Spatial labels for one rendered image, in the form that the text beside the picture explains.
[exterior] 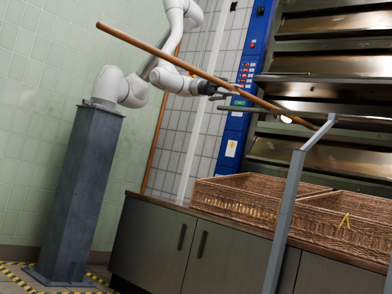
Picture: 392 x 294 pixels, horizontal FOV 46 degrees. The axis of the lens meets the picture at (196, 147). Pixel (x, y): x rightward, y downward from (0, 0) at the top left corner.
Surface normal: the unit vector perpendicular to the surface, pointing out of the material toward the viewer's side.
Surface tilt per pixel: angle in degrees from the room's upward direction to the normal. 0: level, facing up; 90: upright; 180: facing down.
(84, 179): 90
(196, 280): 90
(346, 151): 70
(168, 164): 90
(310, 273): 90
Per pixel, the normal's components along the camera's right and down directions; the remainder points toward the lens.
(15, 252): 0.71, 0.11
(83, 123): -0.69, -0.22
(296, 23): -0.55, -0.53
